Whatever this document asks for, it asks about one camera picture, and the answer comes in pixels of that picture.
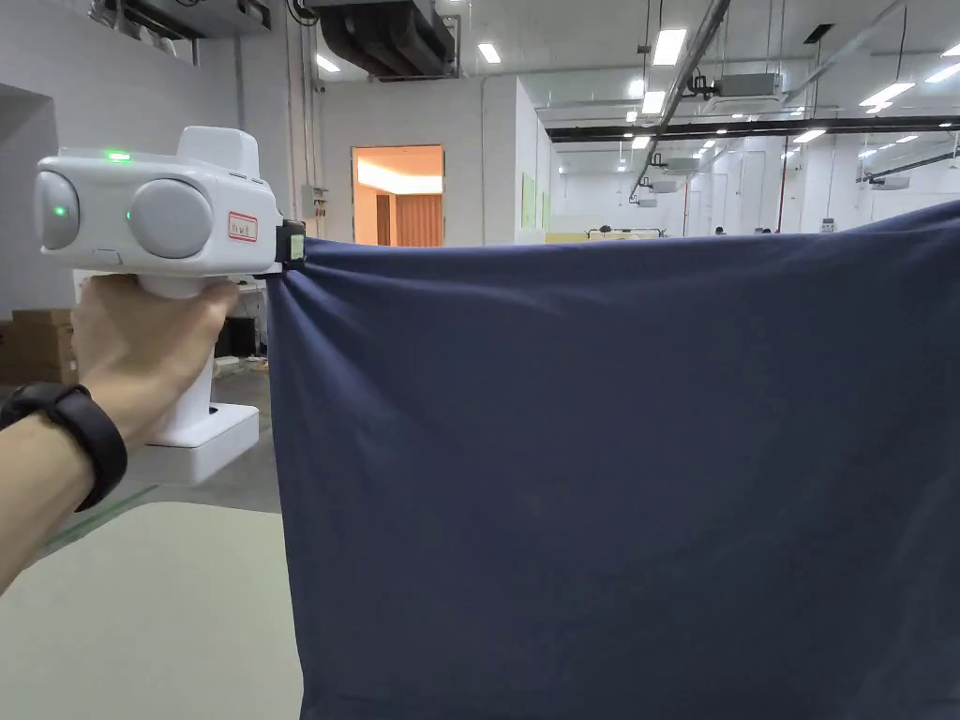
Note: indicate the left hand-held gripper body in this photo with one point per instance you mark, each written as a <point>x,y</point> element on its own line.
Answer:
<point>172,187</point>

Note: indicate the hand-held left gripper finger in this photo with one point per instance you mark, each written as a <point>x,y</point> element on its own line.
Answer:
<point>298,247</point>

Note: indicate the dark blue shirt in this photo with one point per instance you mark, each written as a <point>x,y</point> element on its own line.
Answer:
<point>600,465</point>

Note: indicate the person's left forearm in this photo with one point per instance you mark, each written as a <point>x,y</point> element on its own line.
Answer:
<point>45,480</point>

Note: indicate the person's left hand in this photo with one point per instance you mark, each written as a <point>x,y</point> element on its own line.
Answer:
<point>127,345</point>

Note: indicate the stack of brown cartons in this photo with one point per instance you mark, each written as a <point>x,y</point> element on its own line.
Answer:
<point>37,345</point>

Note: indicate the bed with pale green sheet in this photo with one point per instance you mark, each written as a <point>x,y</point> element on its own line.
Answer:
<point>150,615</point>

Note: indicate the grey wall box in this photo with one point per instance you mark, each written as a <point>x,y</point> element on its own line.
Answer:
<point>312,200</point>

